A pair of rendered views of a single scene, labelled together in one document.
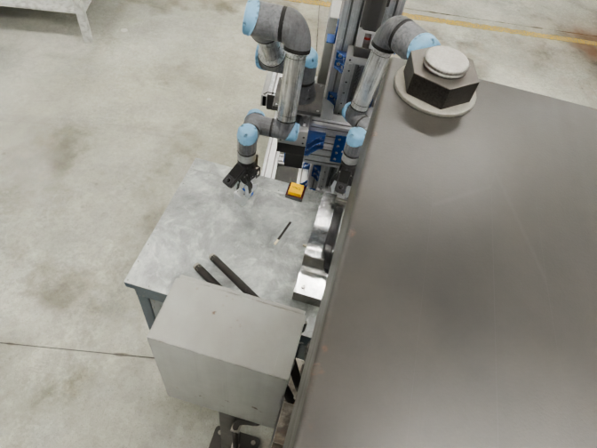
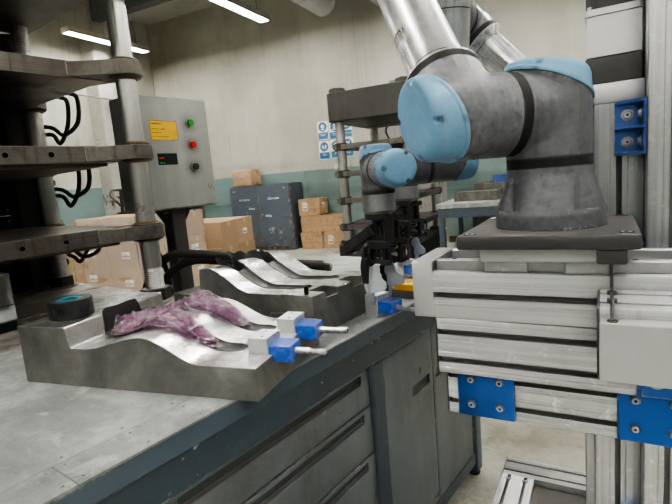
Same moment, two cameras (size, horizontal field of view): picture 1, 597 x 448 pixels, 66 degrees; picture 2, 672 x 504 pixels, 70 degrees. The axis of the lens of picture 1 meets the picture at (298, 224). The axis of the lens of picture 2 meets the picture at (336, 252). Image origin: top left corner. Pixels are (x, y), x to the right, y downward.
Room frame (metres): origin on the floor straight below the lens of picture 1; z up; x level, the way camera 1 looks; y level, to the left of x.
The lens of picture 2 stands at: (1.88, -1.16, 1.13)
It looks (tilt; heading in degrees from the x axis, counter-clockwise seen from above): 9 degrees down; 122
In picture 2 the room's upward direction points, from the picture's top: 5 degrees counter-clockwise
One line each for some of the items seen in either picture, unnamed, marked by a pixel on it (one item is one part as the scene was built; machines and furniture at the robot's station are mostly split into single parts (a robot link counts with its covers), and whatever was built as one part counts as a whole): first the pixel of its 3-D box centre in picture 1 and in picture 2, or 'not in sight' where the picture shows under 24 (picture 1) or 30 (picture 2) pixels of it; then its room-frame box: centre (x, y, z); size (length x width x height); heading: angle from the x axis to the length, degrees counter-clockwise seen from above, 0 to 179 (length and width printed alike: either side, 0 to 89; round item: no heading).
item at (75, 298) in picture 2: not in sight; (71, 307); (0.94, -0.64, 0.93); 0.08 x 0.08 x 0.04
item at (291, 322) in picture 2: not in sight; (314, 329); (1.37, -0.44, 0.86); 0.13 x 0.05 x 0.05; 11
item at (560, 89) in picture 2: not in sight; (543, 109); (1.77, -0.39, 1.20); 0.13 x 0.12 x 0.14; 43
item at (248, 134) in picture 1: (247, 139); not in sight; (1.29, 0.26, 1.15); 0.09 x 0.08 x 0.11; 179
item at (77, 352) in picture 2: not in sight; (175, 335); (1.12, -0.55, 0.86); 0.50 x 0.26 x 0.11; 11
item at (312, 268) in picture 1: (340, 247); (271, 285); (1.07, -0.19, 0.87); 0.50 x 0.26 x 0.14; 174
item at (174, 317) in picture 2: not in sight; (176, 313); (1.12, -0.54, 0.90); 0.26 x 0.18 x 0.08; 11
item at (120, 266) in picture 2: not in sight; (144, 257); (-2.54, 2.13, 0.47); 1.22 x 0.80 x 0.94; 10
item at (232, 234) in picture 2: not in sight; (198, 250); (-2.79, 3.11, 0.37); 1.20 x 0.82 x 0.74; 14
